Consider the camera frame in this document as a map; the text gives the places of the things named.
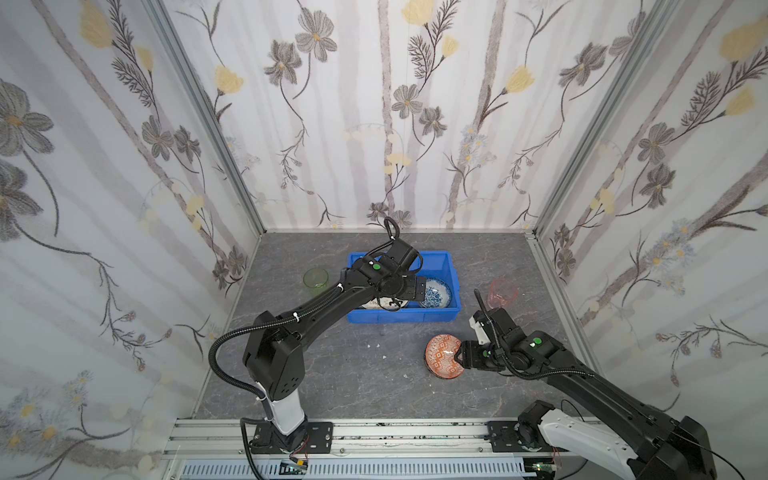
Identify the cream plum blossom plate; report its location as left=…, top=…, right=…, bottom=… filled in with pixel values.
left=361, top=297, right=408, bottom=311

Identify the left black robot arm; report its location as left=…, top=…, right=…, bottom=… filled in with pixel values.
left=208, top=216, right=426, bottom=453

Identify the blue patterned bowl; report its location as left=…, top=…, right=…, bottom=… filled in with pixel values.
left=419, top=277, right=453, bottom=309

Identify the blue plastic bin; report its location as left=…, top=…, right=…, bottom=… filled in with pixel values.
left=347, top=250, right=462, bottom=324

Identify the black mounting plate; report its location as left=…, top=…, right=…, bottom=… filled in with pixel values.
left=487, top=421, right=542, bottom=453
left=246, top=421, right=334, bottom=455

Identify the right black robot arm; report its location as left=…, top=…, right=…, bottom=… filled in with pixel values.
left=454, top=305, right=717, bottom=479

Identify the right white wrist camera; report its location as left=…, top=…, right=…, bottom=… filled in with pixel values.
left=469, top=317, right=490, bottom=345

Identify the white slotted cable duct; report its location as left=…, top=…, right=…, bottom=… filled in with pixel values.
left=176, top=458, right=538, bottom=480

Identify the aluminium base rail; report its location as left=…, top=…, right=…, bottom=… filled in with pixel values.
left=158, top=416, right=661, bottom=480

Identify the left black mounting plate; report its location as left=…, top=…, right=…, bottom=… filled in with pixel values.
left=246, top=421, right=334, bottom=455

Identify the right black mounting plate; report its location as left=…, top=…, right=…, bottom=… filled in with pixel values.
left=487, top=421, right=542, bottom=453

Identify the red patterned bottom bowl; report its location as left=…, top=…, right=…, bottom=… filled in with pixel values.
left=425, top=334, right=464, bottom=380

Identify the green glass cup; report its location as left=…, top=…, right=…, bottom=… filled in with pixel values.
left=302, top=267, right=330, bottom=295

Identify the pink glass cup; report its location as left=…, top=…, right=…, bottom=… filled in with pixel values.
left=487, top=277, right=519, bottom=309

